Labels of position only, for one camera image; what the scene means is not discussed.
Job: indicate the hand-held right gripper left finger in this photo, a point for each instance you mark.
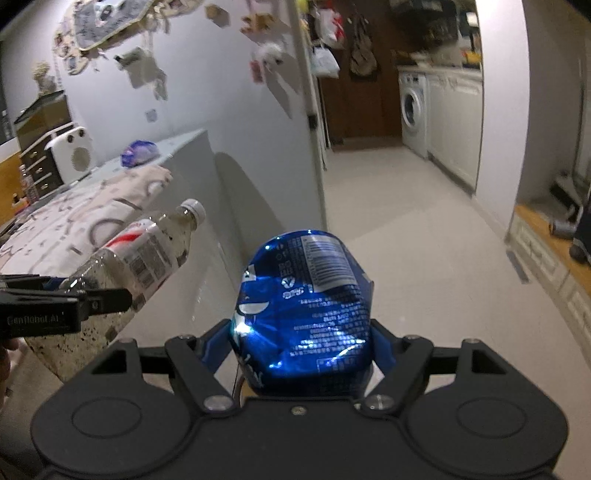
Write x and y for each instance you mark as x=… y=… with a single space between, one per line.
x=194 y=364

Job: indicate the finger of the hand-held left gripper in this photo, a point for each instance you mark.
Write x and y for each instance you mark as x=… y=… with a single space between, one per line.
x=108 y=302
x=25 y=282

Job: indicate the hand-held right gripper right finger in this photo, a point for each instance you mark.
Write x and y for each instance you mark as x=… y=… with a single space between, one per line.
x=401 y=364

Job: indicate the clear plastic bottle red label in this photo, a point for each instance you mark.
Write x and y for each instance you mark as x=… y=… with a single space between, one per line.
x=147 y=249

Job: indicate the blue snack bag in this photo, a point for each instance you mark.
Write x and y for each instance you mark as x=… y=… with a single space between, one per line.
x=300 y=314

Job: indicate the person's left hand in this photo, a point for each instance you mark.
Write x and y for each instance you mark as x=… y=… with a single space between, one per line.
x=5 y=364

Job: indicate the pink printed blanket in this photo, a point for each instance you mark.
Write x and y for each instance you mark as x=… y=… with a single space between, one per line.
x=78 y=217

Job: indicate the standing water bottle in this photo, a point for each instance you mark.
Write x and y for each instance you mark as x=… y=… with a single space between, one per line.
x=27 y=184

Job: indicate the dark drawer unit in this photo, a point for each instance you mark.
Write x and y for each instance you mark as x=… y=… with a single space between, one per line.
x=37 y=161

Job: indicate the white fan heater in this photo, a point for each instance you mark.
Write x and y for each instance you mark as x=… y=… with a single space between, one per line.
x=74 y=154

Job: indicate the purple snack bag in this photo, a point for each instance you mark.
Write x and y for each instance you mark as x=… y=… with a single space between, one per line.
x=138 y=153

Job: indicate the glass fish tank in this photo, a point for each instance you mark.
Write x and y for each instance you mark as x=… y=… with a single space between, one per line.
x=41 y=110

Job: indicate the white bench drawers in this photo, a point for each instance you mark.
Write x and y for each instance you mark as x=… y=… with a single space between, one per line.
x=545 y=263

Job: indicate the dried flower bunch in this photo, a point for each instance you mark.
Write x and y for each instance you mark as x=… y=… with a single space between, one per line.
x=45 y=76

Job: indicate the grey hair dryer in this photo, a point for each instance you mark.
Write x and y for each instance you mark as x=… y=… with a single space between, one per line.
x=563 y=229

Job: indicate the black printed cloth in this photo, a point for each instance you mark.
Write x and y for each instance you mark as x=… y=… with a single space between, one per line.
x=582 y=240

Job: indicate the grey stick vacuum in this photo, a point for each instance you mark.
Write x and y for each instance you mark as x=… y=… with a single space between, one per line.
x=568 y=194

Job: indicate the white kitchen base cabinets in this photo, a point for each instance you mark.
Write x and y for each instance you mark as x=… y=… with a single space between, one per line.
x=455 y=124

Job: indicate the white washing machine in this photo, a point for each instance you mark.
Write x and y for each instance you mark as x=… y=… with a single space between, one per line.
x=413 y=110

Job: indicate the brown wooden door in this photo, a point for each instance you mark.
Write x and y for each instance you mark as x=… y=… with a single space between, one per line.
x=364 y=106

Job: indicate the pink hanging tag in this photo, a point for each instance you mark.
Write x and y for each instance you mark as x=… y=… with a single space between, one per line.
x=256 y=71

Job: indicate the white plush toy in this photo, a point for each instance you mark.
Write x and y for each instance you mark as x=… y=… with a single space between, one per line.
x=270 y=51

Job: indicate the brown hanging bag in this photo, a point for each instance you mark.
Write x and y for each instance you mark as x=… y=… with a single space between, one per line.
x=361 y=53

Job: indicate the red white plastic bag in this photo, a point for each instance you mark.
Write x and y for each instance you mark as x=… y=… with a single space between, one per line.
x=331 y=27

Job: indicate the grey wall outlet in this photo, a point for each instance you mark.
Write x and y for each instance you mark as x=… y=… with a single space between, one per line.
x=151 y=115

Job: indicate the grey wall organizer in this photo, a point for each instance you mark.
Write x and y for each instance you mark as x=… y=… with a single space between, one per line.
x=130 y=55

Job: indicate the wall photo board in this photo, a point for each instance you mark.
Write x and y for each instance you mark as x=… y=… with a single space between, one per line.
x=101 y=23

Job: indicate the small wooden wall box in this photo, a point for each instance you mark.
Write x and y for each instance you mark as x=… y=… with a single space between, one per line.
x=217 y=13

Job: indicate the wooden wall shelf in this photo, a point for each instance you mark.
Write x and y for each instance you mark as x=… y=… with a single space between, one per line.
x=257 y=23

